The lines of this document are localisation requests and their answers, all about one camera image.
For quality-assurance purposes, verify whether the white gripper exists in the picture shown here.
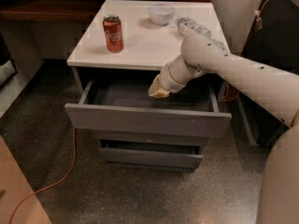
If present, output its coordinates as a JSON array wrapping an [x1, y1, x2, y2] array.
[[148, 63, 186, 98]]

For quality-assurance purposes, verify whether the grey top drawer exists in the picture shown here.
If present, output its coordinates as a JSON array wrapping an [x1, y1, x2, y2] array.
[[65, 80, 232, 137]]

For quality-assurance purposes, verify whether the grey drawer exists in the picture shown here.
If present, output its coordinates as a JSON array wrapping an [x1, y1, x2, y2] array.
[[92, 131, 208, 147], [99, 140, 202, 170], [65, 80, 232, 137]]

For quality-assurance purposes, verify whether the red coke can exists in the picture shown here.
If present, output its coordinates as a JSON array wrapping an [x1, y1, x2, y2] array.
[[103, 14, 123, 52]]

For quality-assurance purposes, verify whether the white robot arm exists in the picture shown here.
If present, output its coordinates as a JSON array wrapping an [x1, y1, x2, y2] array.
[[149, 35, 299, 224]]

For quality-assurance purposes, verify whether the grey cabinet with white top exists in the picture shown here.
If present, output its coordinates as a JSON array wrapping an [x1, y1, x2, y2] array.
[[67, 0, 227, 171]]

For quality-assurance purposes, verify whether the grey bottom drawer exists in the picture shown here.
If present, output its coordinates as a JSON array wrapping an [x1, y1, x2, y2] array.
[[99, 140, 202, 170]]

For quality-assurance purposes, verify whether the grey middle drawer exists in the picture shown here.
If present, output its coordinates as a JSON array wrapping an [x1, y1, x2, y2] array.
[[92, 131, 208, 147]]

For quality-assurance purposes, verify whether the white bowl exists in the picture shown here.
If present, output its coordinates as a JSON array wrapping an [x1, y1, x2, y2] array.
[[148, 4, 175, 26]]

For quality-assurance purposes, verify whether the dark wooden shelf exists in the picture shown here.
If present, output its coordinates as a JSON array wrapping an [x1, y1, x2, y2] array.
[[0, 0, 211, 24]]

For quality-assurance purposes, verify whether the orange cable at right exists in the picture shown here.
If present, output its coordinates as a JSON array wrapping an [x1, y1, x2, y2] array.
[[220, 0, 299, 103]]

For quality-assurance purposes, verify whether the orange floor cable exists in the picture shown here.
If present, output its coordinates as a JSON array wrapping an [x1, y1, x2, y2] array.
[[7, 127, 78, 224]]

